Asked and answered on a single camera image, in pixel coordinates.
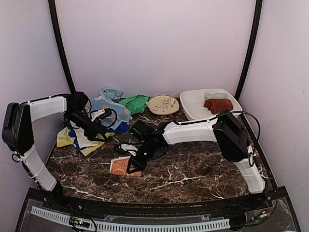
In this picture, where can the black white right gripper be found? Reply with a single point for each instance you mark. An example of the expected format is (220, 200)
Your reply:
(140, 166)

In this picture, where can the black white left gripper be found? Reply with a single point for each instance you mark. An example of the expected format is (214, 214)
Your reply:
(92, 134)

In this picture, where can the orange bunny pattern towel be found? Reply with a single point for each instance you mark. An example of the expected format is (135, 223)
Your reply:
(118, 167)

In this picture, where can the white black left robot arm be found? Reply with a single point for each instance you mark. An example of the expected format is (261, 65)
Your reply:
(17, 131)

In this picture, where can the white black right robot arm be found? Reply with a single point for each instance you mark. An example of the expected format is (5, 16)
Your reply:
(224, 129)

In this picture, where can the yellow white cloth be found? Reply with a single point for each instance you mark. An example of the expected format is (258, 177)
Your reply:
(64, 140)

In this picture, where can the dark blue towel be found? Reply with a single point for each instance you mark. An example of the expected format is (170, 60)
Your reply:
(118, 128)

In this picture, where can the light blue dotted towel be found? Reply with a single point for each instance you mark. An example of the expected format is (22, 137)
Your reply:
(101, 102)

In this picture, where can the light blue crumpled cloth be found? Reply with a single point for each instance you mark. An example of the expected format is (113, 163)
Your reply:
(110, 93)

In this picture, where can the green cloth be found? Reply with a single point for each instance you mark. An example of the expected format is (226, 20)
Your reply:
(136, 104)

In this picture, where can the beige round embroidered cloth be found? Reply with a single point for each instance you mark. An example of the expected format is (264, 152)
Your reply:
(163, 105)

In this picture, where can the small green circuit board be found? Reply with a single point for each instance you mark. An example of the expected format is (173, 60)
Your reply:
(79, 223)

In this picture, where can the rust brown rolled towel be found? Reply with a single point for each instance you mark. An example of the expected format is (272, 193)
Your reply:
(215, 106)

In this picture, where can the pale green rolled towel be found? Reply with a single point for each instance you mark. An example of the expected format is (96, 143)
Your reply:
(217, 95)

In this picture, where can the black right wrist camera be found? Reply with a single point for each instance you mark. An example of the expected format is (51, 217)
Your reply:
(141, 131)

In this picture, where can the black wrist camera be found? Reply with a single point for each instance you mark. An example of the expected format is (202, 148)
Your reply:
(141, 131)
(77, 101)

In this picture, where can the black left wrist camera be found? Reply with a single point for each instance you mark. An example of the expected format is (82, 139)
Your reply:
(77, 101)

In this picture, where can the black table front rail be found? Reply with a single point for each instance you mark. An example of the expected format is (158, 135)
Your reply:
(227, 207)

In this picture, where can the white slotted cable duct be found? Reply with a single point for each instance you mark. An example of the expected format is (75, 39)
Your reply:
(135, 224)

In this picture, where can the black left corner post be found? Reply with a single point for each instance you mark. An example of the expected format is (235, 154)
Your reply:
(60, 45)

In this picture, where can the black corner post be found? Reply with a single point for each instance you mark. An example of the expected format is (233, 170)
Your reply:
(250, 48)
(60, 45)

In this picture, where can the black right corner post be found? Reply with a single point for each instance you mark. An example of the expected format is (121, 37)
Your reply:
(250, 48)

